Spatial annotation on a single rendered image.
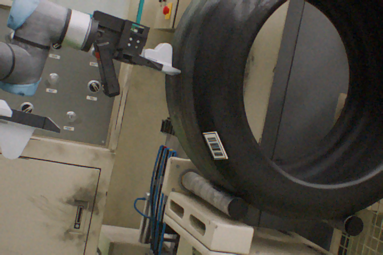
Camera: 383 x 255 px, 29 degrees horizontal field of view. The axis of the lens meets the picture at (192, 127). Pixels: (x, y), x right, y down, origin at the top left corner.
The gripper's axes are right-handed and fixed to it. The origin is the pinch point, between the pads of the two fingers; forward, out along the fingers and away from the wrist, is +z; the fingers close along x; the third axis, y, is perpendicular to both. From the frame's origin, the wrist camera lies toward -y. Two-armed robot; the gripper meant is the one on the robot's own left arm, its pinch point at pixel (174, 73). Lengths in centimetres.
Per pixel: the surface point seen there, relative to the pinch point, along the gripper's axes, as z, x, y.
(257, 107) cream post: 32.5, 28.5, 0.0
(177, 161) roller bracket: 15.1, 26.2, -19.2
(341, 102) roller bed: 62, 40, 9
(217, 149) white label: 10.3, -10.9, -12.4
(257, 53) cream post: 27.9, 28.4, 13.4
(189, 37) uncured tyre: 0.4, -1.7, 8.1
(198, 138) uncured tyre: 7.3, -6.4, -11.3
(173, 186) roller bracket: 16.1, 26.2, -25.5
